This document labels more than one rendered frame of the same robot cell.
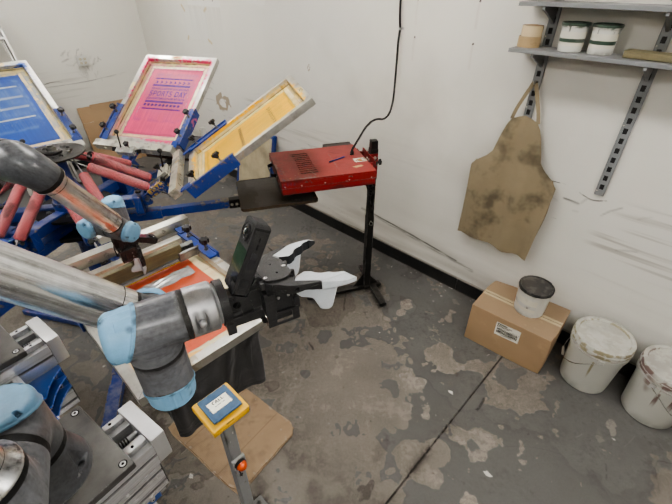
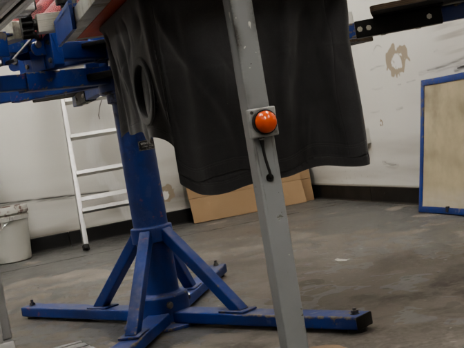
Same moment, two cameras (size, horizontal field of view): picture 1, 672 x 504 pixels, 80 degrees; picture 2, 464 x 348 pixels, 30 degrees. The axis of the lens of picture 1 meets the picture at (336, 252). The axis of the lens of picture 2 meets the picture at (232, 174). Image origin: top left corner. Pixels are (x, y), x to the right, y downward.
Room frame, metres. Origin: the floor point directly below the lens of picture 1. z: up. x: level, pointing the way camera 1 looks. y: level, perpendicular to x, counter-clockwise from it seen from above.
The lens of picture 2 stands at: (-0.60, -0.30, 0.65)
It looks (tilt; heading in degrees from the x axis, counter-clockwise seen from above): 3 degrees down; 29
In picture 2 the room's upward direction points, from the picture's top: 10 degrees counter-clockwise
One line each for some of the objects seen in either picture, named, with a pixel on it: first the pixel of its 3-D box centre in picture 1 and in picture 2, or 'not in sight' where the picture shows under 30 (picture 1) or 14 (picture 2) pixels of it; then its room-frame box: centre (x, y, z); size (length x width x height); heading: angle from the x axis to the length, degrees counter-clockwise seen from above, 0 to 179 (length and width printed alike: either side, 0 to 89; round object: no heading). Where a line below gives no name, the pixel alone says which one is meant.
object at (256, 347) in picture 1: (217, 377); (260, 81); (1.02, 0.47, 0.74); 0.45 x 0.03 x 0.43; 136
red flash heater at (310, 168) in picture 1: (323, 167); not in sight; (2.34, 0.08, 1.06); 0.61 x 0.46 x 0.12; 106
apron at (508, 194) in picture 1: (511, 173); not in sight; (2.25, -1.06, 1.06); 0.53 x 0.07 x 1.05; 46
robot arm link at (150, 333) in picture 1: (147, 328); not in sight; (0.39, 0.26, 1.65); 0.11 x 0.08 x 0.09; 119
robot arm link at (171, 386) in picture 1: (164, 364); not in sight; (0.41, 0.27, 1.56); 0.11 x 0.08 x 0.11; 29
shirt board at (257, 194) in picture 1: (203, 204); (311, 36); (2.14, 0.80, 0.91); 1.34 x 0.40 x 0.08; 106
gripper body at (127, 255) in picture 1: (126, 245); not in sight; (1.35, 0.86, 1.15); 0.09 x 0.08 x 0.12; 136
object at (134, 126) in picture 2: not in sight; (146, 79); (1.05, 0.77, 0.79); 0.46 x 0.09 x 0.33; 46
